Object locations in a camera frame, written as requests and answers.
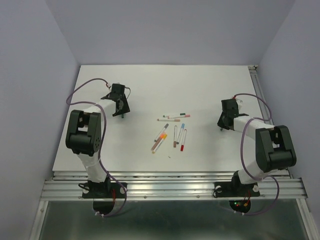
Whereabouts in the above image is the light blue cap marker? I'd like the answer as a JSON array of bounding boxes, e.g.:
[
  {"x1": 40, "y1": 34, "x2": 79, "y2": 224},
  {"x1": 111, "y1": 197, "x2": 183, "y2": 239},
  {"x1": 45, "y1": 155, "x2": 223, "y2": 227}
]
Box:
[{"x1": 176, "y1": 123, "x2": 185, "y2": 145}]

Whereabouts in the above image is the red cap marker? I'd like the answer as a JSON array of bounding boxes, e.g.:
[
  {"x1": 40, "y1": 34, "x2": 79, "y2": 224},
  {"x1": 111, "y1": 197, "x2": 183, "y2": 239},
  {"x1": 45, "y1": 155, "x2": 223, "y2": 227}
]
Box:
[{"x1": 180, "y1": 129, "x2": 187, "y2": 152}]

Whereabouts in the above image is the yellow cap marker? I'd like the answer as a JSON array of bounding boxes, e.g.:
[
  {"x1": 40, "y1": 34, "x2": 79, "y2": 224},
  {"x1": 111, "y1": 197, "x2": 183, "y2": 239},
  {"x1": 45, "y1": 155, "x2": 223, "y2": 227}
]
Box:
[{"x1": 151, "y1": 133, "x2": 168, "y2": 154}]

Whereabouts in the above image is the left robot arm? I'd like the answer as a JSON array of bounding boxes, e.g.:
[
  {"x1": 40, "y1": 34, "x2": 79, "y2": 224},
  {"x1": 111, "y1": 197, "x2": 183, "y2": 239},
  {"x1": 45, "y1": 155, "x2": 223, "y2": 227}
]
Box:
[{"x1": 65, "y1": 83, "x2": 130, "y2": 197}]

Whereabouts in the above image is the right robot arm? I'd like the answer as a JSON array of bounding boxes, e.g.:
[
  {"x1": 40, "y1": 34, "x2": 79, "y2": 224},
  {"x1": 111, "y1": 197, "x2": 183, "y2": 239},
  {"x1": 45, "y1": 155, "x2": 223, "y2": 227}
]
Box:
[{"x1": 217, "y1": 98, "x2": 297, "y2": 195}]

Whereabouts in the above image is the beige cap marker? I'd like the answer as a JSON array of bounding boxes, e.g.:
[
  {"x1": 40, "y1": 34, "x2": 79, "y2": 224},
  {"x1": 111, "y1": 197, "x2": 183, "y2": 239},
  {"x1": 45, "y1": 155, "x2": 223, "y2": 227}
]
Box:
[{"x1": 157, "y1": 118, "x2": 181, "y2": 122}]

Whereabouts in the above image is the pink cap marker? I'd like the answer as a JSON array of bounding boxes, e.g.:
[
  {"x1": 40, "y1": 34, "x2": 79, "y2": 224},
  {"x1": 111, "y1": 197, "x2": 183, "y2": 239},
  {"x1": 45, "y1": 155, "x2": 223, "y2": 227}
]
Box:
[{"x1": 167, "y1": 114, "x2": 191, "y2": 119}]

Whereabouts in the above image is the green cap marker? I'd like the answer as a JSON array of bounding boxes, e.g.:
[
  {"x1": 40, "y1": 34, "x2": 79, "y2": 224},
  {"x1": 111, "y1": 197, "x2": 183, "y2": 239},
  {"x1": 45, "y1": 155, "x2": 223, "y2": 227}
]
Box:
[{"x1": 162, "y1": 112, "x2": 186, "y2": 118}]

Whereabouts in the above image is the grey cap marker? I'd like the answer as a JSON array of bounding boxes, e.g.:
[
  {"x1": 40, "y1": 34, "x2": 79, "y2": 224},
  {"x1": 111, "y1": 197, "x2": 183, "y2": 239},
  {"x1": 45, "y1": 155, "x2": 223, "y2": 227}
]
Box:
[{"x1": 154, "y1": 123, "x2": 169, "y2": 142}]

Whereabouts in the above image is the orange clear cap marker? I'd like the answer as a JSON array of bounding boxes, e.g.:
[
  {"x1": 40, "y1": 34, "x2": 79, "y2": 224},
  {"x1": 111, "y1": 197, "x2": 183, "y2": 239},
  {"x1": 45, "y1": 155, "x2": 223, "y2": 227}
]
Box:
[{"x1": 151, "y1": 133, "x2": 165, "y2": 151}]

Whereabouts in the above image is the brown cap marker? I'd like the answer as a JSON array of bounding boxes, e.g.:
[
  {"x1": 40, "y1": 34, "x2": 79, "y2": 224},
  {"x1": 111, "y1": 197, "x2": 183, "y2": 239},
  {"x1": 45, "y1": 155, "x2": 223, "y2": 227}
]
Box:
[{"x1": 173, "y1": 125, "x2": 178, "y2": 148}]

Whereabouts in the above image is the right side aluminium rail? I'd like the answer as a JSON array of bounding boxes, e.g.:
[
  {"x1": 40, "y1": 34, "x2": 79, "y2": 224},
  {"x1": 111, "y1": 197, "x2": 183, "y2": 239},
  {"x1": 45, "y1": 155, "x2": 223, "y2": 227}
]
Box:
[{"x1": 248, "y1": 65, "x2": 274, "y2": 125}]

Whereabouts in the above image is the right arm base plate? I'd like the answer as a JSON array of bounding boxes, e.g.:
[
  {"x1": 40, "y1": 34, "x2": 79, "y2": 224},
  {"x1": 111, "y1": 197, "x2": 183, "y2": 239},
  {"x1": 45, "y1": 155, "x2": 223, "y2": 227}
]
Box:
[{"x1": 212, "y1": 181, "x2": 260, "y2": 214}]

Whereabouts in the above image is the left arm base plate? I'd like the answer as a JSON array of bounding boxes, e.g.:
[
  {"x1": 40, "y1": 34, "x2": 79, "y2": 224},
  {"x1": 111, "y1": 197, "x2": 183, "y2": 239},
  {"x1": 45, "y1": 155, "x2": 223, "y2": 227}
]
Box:
[{"x1": 78, "y1": 181, "x2": 125, "y2": 217}]

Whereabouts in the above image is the front aluminium rail frame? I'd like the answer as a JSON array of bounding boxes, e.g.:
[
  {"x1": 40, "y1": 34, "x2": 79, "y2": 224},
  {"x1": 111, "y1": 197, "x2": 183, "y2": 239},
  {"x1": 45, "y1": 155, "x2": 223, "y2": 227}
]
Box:
[{"x1": 40, "y1": 170, "x2": 308, "y2": 201}]

